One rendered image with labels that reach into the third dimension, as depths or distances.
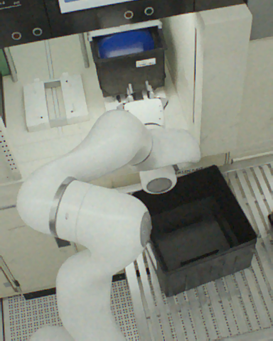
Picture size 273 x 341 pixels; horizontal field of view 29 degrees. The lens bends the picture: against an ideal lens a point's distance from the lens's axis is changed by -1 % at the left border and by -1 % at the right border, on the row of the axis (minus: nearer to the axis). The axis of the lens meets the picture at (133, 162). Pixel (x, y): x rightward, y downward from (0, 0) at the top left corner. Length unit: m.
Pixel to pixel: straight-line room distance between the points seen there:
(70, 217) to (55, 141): 0.97
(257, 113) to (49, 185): 0.97
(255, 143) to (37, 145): 0.73
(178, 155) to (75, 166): 0.34
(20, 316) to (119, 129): 1.68
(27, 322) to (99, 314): 1.48
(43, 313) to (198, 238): 1.01
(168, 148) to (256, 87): 0.53
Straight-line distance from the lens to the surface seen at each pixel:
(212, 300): 1.59
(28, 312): 2.48
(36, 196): 0.87
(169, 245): 1.66
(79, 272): 0.92
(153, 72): 1.76
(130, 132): 0.92
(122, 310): 2.41
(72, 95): 1.89
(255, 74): 1.58
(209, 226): 1.69
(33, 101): 1.90
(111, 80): 1.75
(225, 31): 1.36
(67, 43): 2.15
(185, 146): 1.19
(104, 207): 0.83
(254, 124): 1.75
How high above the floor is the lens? 2.23
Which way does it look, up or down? 53 degrees down
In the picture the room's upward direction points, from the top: 7 degrees counter-clockwise
